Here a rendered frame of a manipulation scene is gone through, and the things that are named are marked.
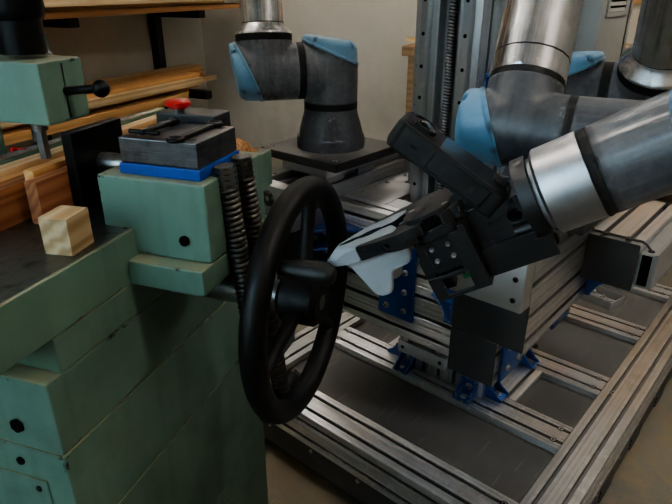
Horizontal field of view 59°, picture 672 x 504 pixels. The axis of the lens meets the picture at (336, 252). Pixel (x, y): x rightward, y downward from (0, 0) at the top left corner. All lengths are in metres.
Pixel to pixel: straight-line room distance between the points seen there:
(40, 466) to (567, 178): 0.59
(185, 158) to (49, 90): 0.19
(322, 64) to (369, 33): 2.81
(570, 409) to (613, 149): 1.15
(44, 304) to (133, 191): 0.15
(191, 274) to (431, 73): 0.74
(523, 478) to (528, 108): 0.93
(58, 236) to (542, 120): 0.48
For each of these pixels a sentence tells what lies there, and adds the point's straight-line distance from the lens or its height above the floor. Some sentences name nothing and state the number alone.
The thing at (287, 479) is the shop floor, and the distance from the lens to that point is 1.61.
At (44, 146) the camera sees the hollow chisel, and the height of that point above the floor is 0.97.
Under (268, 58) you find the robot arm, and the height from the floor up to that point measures 1.01.
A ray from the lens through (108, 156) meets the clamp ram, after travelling 0.76.
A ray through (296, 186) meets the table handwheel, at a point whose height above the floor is 0.95.
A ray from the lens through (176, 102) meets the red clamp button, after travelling 0.73.
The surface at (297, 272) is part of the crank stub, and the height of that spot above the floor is 0.89.
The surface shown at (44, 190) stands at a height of 0.94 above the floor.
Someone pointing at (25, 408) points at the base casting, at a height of 0.76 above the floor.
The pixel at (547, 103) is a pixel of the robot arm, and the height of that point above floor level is 1.05.
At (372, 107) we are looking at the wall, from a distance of 4.10.
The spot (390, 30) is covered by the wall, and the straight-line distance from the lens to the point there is 4.00.
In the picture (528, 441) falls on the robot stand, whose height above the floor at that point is 0.21.
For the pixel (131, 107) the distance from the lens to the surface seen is 3.47.
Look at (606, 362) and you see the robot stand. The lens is 1.79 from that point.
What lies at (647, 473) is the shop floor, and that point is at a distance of 1.81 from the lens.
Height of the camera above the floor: 1.15
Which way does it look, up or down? 25 degrees down
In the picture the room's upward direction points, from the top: straight up
